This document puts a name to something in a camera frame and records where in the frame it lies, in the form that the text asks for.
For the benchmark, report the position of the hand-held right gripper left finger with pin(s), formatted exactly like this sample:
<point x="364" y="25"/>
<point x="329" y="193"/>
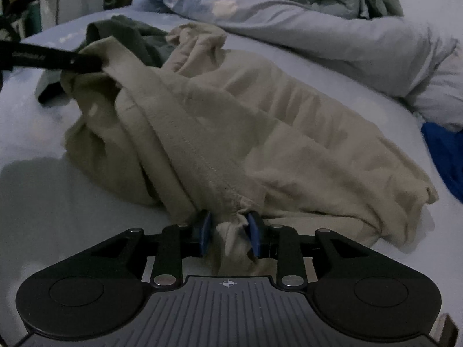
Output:
<point x="206" y="229"/>

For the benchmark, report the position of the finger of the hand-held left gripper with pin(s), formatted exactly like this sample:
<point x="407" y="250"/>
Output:
<point x="43" y="58"/>
<point x="50" y="93"/>

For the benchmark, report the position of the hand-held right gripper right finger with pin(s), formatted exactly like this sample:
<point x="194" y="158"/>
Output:
<point x="253" y="233"/>

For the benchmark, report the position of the grey-green shirt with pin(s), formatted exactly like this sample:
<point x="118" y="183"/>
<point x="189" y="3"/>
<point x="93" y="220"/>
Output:
<point x="134" y="36"/>

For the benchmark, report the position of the beige garment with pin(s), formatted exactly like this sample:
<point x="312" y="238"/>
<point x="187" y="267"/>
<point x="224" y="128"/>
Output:
<point x="235" y="115"/>

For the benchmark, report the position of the light blue printed bed sheet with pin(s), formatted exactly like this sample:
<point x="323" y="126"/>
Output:
<point x="36" y="195"/>

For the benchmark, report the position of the light blue printed duvet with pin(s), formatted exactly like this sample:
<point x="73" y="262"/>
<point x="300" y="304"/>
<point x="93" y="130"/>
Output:
<point x="325" y="43"/>

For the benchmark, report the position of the dark blue garment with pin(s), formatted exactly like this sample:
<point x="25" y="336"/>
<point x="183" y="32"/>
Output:
<point x="446" y="151"/>

